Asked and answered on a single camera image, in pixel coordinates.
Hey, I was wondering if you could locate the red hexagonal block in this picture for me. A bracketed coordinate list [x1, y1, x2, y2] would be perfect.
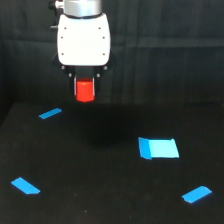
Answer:
[76, 78, 95, 102]

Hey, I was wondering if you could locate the light blue tape patch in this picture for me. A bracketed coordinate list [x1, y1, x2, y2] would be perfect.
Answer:
[138, 137, 179, 160]

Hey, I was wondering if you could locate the blue tape strip bottom right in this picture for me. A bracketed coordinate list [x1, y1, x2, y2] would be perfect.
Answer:
[182, 186, 212, 203]

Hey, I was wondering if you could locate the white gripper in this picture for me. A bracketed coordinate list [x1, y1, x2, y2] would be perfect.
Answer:
[52, 13, 113, 97]

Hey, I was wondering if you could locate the blue tape strip bottom left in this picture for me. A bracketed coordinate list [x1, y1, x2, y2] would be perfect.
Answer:
[11, 177, 40, 195]

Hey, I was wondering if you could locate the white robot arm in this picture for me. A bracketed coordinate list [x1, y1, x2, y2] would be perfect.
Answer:
[48, 0, 115, 102]

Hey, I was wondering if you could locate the blue tape strip top left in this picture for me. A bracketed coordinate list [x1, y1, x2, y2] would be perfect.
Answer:
[39, 108, 62, 119]

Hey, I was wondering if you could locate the blue tape strip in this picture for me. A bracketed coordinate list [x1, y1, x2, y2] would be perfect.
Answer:
[39, 108, 62, 119]
[11, 177, 40, 195]
[182, 186, 212, 203]

